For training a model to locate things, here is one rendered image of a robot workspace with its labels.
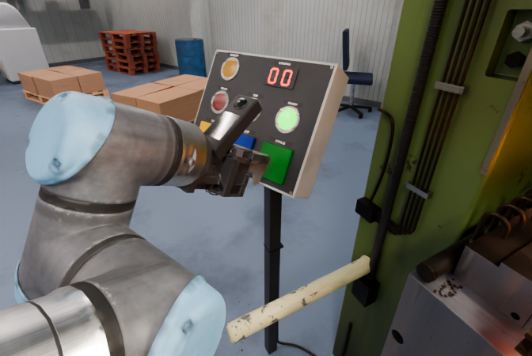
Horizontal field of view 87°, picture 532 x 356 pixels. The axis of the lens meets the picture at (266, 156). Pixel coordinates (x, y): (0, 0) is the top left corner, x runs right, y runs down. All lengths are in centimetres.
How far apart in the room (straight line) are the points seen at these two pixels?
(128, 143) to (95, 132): 3
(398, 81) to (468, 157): 21
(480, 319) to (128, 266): 46
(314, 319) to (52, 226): 134
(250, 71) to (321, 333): 120
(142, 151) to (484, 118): 55
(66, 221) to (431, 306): 50
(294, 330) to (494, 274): 110
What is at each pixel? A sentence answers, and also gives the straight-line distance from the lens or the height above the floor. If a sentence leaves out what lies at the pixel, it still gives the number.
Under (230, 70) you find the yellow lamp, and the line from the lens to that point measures 72.
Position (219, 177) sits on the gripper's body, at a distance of 45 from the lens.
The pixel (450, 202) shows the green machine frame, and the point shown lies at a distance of 70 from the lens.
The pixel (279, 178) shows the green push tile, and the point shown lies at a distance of 58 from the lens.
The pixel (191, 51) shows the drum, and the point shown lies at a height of 58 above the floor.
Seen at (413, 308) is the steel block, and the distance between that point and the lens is 58.
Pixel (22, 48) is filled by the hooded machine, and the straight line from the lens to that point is 710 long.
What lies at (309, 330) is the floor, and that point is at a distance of 152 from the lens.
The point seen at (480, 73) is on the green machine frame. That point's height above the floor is 120.
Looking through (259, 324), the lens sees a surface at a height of 63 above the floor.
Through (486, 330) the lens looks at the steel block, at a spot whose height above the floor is 91.
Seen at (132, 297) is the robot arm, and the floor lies 112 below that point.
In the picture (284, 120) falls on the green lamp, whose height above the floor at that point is 109.
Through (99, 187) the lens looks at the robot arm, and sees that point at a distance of 31.
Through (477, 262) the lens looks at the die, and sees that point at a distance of 54.
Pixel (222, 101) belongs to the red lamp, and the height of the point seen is 109.
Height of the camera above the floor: 130
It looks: 28 degrees down
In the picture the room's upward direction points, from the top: straight up
